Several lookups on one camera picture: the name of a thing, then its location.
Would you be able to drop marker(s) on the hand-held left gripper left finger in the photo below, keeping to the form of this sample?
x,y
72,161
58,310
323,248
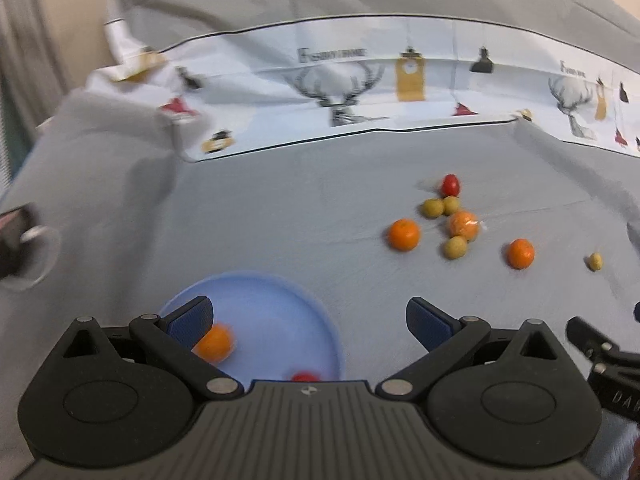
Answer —
x,y
192,317

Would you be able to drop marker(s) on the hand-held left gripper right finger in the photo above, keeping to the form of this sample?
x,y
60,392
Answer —
x,y
430,322

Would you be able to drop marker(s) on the plastic mandarin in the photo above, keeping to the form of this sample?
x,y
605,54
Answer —
x,y
463,225
218,343

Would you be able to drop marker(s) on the longan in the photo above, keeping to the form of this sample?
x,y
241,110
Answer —
x,y
452,204
594,261
455,247
431,207

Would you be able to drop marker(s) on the blue round plate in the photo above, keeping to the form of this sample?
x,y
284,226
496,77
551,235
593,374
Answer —
x,y
280,310

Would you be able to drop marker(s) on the orange mandarin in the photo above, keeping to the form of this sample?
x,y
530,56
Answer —
x,y
520,253
404,234

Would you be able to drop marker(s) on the red cherry tomato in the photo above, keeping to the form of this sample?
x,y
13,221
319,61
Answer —
x,y
450,185
305,377

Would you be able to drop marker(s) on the person's grey pants leg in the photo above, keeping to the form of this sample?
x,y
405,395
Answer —
x,y
615,445

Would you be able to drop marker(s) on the grey bed sheet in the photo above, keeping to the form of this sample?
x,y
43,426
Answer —
x,y
300,210

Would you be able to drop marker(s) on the black smartphone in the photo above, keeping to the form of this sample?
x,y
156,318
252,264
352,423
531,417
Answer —
x,y
12,245

